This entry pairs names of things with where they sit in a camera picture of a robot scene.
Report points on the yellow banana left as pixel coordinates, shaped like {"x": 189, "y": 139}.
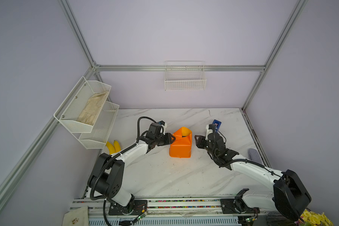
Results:
{"x": 110, "y": 148}

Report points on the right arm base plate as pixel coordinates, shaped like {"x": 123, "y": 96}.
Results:
{"x": 236, "y": 206}

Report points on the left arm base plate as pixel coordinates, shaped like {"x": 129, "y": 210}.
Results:
{"x": 128, "y": 208}

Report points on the beige cloth in basket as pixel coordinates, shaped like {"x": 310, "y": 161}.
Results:
{"x": 92, "y": 108}

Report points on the white wire basket on wall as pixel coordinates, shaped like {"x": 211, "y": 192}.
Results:
{"x": 184, "y": 75}

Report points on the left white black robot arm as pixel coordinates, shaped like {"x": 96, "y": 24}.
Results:
{"x": 106, "y": 177}

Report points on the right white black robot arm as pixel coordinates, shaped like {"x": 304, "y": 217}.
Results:
{"x": 288, "y": 194}

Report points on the beige cloth bag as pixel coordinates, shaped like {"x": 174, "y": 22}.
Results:
{"x": 78, "y": 217}

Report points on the yellow banana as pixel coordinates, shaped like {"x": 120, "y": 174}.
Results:
{"x": 117, "y": 146}
{"x": 110, "y": 148}

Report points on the yellow flower bouquet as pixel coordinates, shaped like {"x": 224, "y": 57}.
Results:
{"x": 316, "y": 219}

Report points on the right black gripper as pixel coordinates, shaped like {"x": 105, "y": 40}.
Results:
{"x": 199, "y": 141}

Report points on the yellow banana right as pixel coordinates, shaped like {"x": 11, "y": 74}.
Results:
{"x": 117, "y": 146}

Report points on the grey round object on table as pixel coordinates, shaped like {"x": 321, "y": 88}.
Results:
{"x": 254, "y": 156}

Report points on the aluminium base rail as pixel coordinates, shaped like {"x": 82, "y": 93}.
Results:
{"x": 204, "y": 211}

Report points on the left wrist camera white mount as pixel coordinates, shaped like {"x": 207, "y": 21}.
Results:
{"x": 163, "y": 125}

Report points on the blue tape dispenser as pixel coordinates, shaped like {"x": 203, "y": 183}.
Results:
{"x": 217, "y": 125}

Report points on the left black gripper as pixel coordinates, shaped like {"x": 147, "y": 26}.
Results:
{"x": 168, "y": 136}

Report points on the lower white wire shelf basket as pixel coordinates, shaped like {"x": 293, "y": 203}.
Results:
{"x": 99, "y": 136}

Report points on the upper white wire shelf basket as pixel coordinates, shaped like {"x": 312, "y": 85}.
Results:
{"x": 70, "y": 109}

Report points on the white wire shelf basket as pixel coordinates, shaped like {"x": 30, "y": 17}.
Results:
{"x": 70, "y": 109}
{"x": 99, "y": 136}

